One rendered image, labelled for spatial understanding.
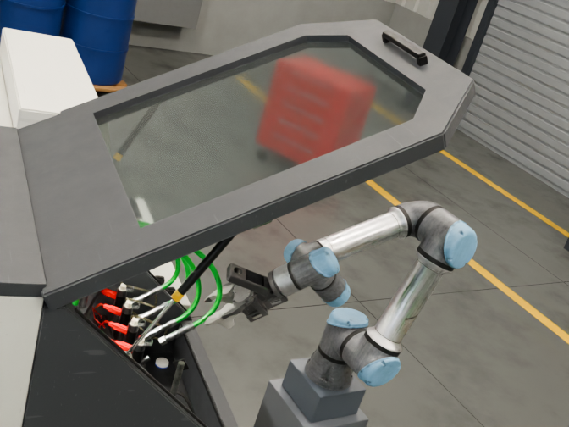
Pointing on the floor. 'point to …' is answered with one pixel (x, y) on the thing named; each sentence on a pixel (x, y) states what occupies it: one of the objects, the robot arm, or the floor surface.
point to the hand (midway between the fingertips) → (207, 309)
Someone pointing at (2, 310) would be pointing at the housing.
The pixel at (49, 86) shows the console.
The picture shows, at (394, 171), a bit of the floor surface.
